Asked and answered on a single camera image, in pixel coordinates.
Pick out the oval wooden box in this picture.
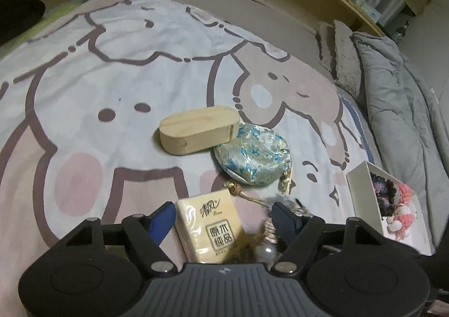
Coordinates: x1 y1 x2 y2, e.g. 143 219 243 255
159 105 241 156

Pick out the pink crochet toy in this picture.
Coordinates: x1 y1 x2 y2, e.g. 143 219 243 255
387 184 420 233

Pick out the cartoon printed blanket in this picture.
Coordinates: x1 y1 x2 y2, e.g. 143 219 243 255
0 0 384 268

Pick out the blue floral brocade pouch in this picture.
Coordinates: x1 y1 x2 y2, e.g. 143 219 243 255
213 124 294 196

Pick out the grey duvet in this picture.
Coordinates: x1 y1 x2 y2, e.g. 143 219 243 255
352 31 449 245

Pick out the green glass bottle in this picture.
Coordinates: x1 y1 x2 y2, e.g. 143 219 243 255
393 20 411 43

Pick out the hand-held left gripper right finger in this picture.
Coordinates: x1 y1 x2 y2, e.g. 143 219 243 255
272 202 389 274

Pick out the braided cord bundle with pearl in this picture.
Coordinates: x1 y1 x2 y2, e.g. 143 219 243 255
224 182 316 264

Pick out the yellow tissue pack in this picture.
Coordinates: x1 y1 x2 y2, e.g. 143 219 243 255
175 189 248 264

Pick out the beige fluffy pillow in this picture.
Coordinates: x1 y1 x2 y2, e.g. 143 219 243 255
331 20 364 97
317 20 338 73

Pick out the dark crochet flower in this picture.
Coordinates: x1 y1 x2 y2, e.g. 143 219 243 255
370 171 399 217

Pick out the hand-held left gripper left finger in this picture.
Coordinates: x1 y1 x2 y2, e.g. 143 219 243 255
58 202 179 275

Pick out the dark brown cushion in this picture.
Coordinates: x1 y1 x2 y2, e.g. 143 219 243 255
0 0 47 48

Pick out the white cardboard box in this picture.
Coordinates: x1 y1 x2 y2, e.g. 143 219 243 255
347 161 436 256

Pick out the green tissue box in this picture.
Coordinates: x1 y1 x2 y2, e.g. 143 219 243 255
358 0 383 22

